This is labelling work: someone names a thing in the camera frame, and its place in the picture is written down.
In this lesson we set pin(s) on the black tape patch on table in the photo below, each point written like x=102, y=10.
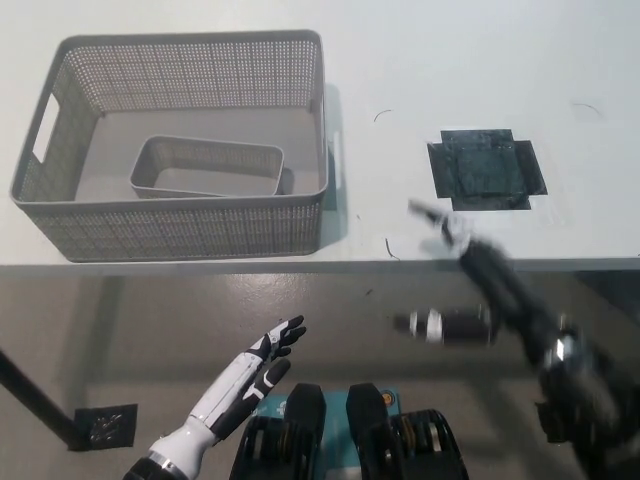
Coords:
x=487, y=167

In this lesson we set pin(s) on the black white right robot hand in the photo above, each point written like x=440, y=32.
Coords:
x=500, y=285

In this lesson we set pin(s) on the black teal robot body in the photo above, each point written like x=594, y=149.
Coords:
x=310, y=435

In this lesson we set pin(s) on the large grey perforated basket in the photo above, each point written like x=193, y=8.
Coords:
x=190, y=225

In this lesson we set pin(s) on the small grey perforated basket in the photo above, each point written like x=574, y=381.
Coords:
x=205, y=170

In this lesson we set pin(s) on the black table leg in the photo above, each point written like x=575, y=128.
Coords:
x=35, y=400

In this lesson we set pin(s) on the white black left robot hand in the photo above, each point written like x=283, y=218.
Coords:
x=240, y=382

